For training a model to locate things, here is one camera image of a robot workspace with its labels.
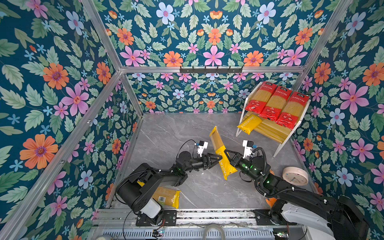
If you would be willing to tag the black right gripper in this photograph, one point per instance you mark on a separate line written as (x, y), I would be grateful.
(233, 162)

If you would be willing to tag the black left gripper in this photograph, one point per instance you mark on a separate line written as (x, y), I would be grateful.
(213, 163)

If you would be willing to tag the yellow pasta bag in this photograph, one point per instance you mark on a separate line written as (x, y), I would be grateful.
(249, 124)
(167, 197)
(219, 147)

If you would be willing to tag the yellow pasta bag top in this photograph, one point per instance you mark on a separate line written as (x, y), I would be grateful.
(249, 124)

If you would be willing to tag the yellow pasta bag bottom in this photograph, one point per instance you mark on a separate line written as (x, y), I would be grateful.
(167, 197)

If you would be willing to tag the red spaghetti bag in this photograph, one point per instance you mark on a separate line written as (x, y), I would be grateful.
(293, 110)
(275, 104)
(261, 97)

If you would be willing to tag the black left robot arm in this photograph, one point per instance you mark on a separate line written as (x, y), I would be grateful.
(137, 189)

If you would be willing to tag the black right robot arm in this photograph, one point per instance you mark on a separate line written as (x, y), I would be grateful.
(339, 218)

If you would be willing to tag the wooden two-tier shelf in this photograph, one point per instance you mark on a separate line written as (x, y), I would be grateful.
(268, 128)

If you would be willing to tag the orange shark plush toy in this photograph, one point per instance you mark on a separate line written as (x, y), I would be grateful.
(271, 201)

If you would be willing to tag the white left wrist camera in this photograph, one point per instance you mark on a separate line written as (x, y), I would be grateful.
(201, 146)

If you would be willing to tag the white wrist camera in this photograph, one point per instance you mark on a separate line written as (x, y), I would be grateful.
(248, 148)
(201, 146)

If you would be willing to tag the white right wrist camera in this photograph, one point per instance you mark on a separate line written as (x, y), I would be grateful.
(248, 148)

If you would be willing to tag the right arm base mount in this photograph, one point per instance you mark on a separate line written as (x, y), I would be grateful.
(264, 217)

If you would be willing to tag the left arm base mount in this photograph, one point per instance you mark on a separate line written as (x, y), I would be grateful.
(164, 218)

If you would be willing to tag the black hook rail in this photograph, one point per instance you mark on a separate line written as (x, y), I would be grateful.
(211, 70)

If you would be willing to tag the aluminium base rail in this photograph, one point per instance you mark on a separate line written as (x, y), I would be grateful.
(244, 217)

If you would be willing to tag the aluminium frame post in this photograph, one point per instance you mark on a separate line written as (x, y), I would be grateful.
(98, 24)

